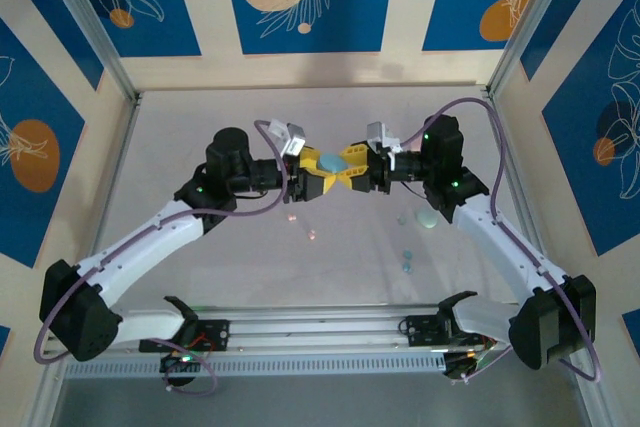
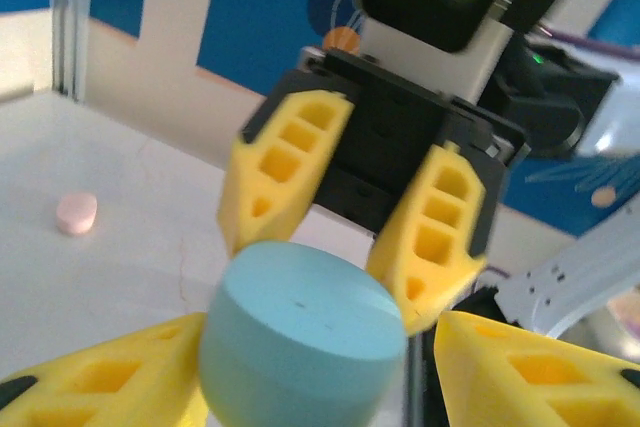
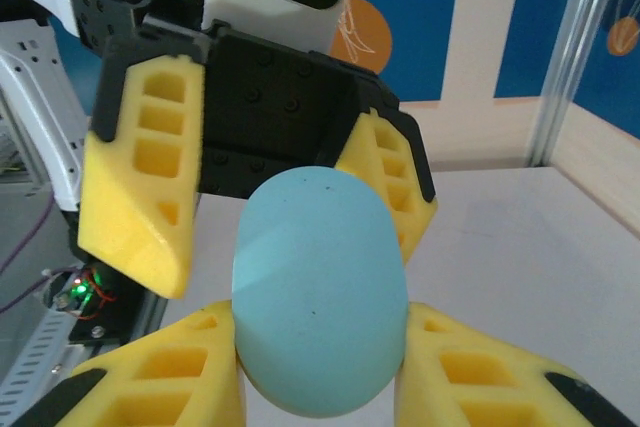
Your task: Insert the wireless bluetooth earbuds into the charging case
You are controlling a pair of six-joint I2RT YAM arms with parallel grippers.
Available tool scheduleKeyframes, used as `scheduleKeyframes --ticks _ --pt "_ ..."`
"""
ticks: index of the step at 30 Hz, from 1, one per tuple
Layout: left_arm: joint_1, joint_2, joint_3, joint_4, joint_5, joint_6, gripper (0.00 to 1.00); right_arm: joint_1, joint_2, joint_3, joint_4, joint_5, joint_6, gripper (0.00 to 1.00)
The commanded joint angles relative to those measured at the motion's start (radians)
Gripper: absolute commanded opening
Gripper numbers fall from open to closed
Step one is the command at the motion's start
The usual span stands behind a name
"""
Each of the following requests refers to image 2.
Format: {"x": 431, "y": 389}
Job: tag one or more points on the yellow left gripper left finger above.
{"x": 165, "y": 397}

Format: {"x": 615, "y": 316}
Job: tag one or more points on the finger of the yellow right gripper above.
{"x": 250, "y": 187}
{"x": 400, "y": 267}

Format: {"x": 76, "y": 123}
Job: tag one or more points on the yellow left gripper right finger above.
{"x": 500, "y": 397}

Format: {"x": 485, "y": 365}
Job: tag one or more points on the blue earbud charging case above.
{"x": 300, "y": 327}

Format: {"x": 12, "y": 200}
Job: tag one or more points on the pink earbud charging case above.
{"x": 75, "y": 214}

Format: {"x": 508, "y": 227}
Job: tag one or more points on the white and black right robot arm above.
{"x": 575, "y": 277}

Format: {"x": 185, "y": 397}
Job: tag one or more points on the aluminium frame post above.
{"x": 70, "y": 22}

